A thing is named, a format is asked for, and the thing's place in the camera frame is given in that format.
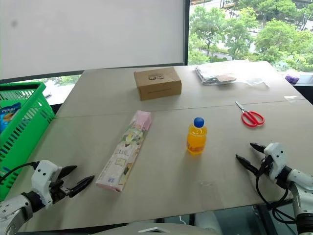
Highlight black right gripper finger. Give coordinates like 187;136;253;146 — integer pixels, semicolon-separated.
235;154;260;176
249;142;267;154

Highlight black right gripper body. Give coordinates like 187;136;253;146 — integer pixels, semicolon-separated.
256;156;274;176

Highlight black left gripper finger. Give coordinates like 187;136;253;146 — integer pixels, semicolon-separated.
59;165;78;182
67;175;95;198

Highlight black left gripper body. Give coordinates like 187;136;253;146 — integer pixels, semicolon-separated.
48;179;72;204

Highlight green plastic basket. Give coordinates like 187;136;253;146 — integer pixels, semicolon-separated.
0;81;56;201

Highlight orange juice bottle blue cap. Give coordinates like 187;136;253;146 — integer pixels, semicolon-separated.
186;117;208;155

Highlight long pink snack package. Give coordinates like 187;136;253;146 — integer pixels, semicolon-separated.
95;110;154;192

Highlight clear plastic bag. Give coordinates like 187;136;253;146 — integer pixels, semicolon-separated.
241;74;270;88

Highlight purple object on sill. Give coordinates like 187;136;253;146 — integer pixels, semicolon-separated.
285;74;300;84

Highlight blue snack bag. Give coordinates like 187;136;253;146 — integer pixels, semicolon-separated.
0;102;22;135

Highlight stack of flat packaging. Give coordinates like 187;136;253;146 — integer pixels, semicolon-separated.
195;62;238;86

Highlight brown cardboard box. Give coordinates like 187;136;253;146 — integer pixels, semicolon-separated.
133;66;182;101

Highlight white roller blind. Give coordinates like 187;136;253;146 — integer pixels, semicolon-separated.
0;0;185;80

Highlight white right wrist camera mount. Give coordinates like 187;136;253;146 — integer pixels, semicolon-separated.
263;142;286;181

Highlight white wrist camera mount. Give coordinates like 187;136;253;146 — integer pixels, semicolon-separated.
31;160;63;209
263;142;286;181

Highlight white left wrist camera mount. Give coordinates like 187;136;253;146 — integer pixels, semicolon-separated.
31;160;63;209

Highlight red handled scissors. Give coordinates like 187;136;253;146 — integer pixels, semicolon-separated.
234;100;266;128

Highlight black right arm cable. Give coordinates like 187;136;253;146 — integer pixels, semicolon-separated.
255;163;298;224

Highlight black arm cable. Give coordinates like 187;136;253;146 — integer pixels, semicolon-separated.
0;162;39;184
255;163;298;224

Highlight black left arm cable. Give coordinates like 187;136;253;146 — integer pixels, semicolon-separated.
0;162;39;184

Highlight black window frame post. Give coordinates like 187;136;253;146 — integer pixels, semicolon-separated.
183;0;191;66

